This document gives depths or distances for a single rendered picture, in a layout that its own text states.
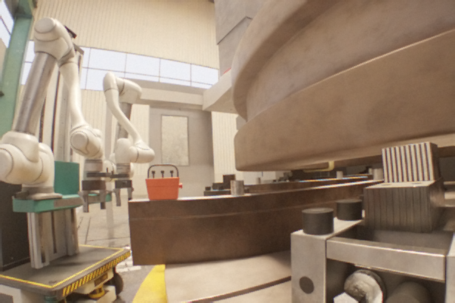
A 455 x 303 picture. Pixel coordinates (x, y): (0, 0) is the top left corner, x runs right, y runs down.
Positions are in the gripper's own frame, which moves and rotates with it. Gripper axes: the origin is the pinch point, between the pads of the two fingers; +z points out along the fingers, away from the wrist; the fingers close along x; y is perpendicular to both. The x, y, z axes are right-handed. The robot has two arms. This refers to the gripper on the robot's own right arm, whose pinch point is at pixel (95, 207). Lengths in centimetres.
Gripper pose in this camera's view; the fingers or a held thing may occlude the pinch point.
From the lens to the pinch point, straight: 122.1
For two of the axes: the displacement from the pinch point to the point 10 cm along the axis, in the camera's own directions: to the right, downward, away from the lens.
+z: 0.6, 9.9, -1.1
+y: -9.9, 0.7, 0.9
